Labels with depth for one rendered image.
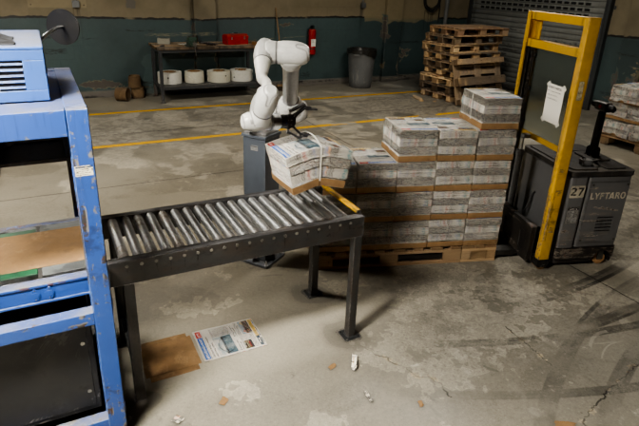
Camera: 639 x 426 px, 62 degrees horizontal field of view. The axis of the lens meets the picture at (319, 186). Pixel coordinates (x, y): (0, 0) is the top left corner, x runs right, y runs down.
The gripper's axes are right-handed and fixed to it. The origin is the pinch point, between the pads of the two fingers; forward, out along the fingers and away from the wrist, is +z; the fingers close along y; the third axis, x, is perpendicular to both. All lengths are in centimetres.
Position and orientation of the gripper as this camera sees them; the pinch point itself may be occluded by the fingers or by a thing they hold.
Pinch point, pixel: (313, 121)
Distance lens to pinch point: 292.4
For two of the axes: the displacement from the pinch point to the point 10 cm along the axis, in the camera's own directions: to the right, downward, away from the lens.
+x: 4.5, 3.8, -8.1
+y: -1.2, 9.2, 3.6
